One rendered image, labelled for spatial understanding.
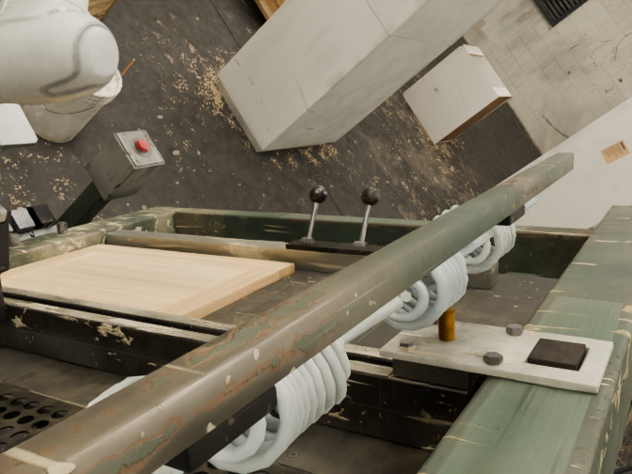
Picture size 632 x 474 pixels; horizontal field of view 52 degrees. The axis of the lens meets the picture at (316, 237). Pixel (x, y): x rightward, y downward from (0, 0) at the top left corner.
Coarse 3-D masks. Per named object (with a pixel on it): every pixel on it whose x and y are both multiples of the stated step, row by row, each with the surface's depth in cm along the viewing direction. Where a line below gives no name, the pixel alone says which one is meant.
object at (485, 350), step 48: (480, 240) 57; (432, 288) 59; (0, 336) 96; (48, 336) 90; (96, 336) 85; (144, 336) 80; (192, 336) 76; (432, 336) 63; (480, 336) 62; (528, 336) 61; (384, 384) 63; (432, 384) 61; (480, 384) 62; (576, 384) 51; (384, 432) 64; (432, 432) 61
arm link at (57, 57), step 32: (32, 0) 78; (64, 0) 80; (0, 32) 77; (32, 32) 76; (64, 32) 75; (96, 32) 77; (0, 64) 77; (32, 64) 76; (64, 64) 76; (96, 64) 78; (0, 96) 81; (32, 96) 80; (64, 96) 80
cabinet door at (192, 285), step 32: (64, 256) 146; (96, 256) 145; (128, 256) 143; (160, 256) 140; (192, 256) 138; (32, 288) 122; (64, 288) 121; (96, 288) 119; (128, 288) 118; (160, 288) 117; (192, 288) 116; (224, 288) 114; (256, 288) 117
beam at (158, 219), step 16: (160, 208) 184; (176, 208) 183; (96, 224) 165; (112, 224) 164; (128, 224) 164; (144, 224) 169; (160, 224) 174; (32, 240) 150; (48, 240) 149; (64, 240) 148; (80, 240) 152; (96, 240) 156; (16, 256) 138; (32, 256) 141; (48, 256) 144
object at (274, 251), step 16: (112, 240) 157; (128, 240) 154; (144, 240) 151; (160, 240) 148; (176, 240) 146; (192, 240) 144; (208, 240) 143; (224, 240) 142; (240, 240) 141; (224, 256) 140; (240, 256) 137; (256, 256) 135; (272, 256) 133; (288, 256) 131; (304, 256) 129; (320, 256) 127; (336, 256) 125; (352, 256) 123; (336, 272) 126; (496, 272) 112
